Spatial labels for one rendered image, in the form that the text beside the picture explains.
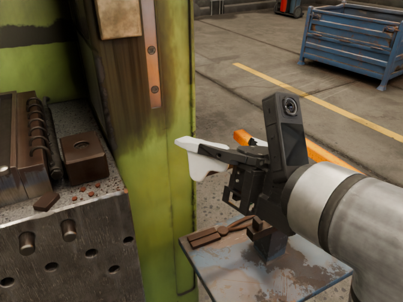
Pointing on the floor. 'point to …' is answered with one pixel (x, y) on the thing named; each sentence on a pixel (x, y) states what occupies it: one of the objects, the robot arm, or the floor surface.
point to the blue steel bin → (355, 39)
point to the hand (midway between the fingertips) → (214, 136)
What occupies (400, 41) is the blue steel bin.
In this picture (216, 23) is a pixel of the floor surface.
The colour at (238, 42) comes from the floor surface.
